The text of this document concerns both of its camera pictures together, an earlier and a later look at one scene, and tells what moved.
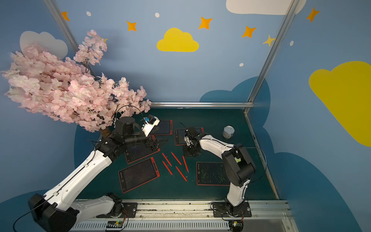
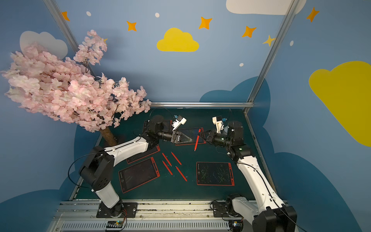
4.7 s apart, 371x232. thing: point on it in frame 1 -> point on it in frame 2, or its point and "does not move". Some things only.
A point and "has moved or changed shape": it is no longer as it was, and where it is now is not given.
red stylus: [167, 167] does not move
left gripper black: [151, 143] -> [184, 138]
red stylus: [186, 165] has moved or changed shape
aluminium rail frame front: [196, 215] does not move
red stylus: [181, 174] does not move
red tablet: [209, 173] does not move
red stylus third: [166, 159] does not move
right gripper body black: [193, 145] -> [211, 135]
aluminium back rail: [202, 105] does not move
